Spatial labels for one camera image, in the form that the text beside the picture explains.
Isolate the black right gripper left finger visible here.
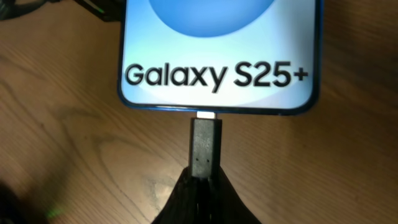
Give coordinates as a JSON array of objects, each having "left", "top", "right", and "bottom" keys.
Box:
[{"left": 152, "top": 167, "right": 198, "bottom": 224}]

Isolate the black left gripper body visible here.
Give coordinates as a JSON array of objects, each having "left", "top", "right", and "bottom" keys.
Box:
[{"left": 74, "top": 0, "right": 126, "bottom": 22}]

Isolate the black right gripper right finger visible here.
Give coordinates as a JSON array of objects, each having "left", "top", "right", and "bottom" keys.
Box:
[{"left": 211, "top": 168, "right": 261, "bottom": 224}]

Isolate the black USB charging cable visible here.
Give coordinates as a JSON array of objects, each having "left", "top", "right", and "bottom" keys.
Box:
[{"left": 188, "top": 111, "right": 223, "bottom": 179}]

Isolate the blue smartphone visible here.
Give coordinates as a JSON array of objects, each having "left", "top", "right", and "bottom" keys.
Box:
[{"left": 118, "top": 0, "right": 324, "bottom": 116}]

